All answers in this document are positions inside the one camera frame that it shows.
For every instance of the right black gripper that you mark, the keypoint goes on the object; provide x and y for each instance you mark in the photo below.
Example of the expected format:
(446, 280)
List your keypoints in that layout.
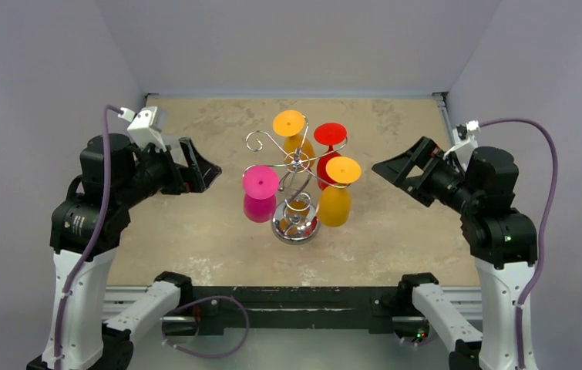
(425, 168)

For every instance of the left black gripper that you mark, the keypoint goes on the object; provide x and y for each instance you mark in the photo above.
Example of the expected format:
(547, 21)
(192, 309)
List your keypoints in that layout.
(180, 178)

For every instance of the pink wine glass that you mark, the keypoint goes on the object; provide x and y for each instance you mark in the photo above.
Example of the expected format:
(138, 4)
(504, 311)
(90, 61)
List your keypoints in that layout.
(260, 185)

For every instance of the orange wine glass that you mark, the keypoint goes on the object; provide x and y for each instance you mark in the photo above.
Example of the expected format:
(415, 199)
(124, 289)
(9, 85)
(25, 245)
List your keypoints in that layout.
(335, 201)
(291, 124)

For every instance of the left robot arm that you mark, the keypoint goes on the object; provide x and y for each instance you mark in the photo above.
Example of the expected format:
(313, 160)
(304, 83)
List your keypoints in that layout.
(85, 235)

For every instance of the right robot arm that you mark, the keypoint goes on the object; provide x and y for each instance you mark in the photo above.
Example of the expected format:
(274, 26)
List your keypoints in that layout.
(502, 241)

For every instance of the red wine glass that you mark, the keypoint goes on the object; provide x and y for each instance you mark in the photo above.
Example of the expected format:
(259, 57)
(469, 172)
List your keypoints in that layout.
(329, 135)

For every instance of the chrome wine glass rack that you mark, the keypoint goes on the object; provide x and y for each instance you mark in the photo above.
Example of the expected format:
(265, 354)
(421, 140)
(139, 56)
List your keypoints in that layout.
(295, 220)

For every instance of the black front mounting bar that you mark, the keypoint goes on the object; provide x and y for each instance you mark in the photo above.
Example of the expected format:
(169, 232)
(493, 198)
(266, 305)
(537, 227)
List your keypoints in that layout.
(377, 310)

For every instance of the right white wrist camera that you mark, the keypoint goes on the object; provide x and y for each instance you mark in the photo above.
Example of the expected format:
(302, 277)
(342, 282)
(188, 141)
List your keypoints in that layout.
(464, 139)

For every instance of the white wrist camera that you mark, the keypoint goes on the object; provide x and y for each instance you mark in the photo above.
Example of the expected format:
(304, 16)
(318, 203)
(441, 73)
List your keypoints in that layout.
(464, 139)
(146, 128)

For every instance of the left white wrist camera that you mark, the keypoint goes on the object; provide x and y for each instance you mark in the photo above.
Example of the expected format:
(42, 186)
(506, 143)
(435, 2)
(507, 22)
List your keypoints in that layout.
(146, 128)

